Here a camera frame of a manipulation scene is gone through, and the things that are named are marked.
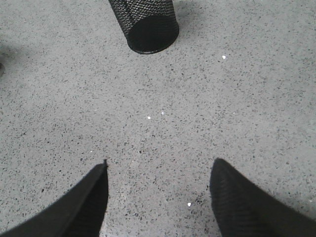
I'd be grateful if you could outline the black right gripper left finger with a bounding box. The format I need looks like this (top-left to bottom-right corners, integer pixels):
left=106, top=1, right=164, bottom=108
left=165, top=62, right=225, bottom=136
left=1, top=161, right=109, bottom=237

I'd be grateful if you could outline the black mesh pen bucket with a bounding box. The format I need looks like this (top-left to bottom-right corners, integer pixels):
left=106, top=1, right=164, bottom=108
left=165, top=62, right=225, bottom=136
left=109, top=0, right=179, bottom=54

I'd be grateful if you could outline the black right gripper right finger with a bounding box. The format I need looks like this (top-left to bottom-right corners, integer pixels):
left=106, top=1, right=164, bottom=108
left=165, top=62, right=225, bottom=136
left=210, top=158, right=316, bottom=237

